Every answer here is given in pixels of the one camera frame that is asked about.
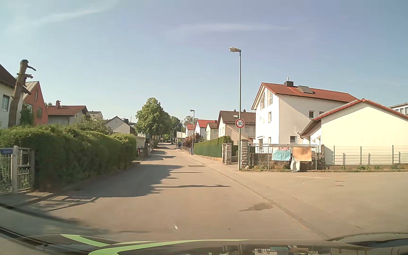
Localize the white house with red roof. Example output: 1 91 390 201
194 119 217 139
251 78 358 146

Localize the cream house with brown roof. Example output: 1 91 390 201
205 122 219 141

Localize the trimmed green hedge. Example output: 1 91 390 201
194 136 239 158

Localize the beige house with brown roof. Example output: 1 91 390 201
217 110 256 144

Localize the large green tree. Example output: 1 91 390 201
135 97 173 139

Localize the grey asphalt road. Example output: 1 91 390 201
0 143 408 242

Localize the white house with grey roof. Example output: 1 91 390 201
104 116 136 135

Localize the car's own bonnet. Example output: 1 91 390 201
0 219 408 255

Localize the long green hedge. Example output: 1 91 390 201
0 124 138 190

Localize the house with red tiled roof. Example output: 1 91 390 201
46 100 89 125

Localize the low white building red roof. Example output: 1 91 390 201
299 98 408 166

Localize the narrow grey pavement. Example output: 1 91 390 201
0 152 151 213

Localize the grey metal fence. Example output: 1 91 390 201
332 145 408 166

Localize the pruned bare tree trunk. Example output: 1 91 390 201
8 59 37 128

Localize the grey metal gate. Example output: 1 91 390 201
0 145 35 196

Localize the lamp post with round sign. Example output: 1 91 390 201
229 47 246 171

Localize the stone wall with pillars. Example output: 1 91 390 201
221 139 326 171

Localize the metal frame with hanging cloths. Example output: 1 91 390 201
249 143 319 172

